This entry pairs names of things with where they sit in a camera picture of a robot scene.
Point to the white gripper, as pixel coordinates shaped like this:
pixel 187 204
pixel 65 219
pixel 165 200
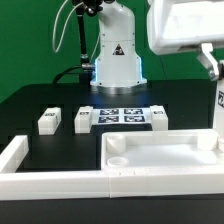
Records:
pixel 175 26

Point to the white desk tabletop tray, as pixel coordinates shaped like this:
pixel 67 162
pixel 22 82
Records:
pixel 149 149

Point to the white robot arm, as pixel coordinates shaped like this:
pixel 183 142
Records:
pixel 118 68

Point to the white front fence bar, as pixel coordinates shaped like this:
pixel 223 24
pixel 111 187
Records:
pixel 111 183

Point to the white fence bar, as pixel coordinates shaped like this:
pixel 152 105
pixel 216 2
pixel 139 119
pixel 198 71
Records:
pixel 13 155
pixel 111 183

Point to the marker tag sheet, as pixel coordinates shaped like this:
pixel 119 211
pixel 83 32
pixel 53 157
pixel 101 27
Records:
pixel 121 116

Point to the white left fence bar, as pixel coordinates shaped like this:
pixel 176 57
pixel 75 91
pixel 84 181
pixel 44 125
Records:
pixel 13 155

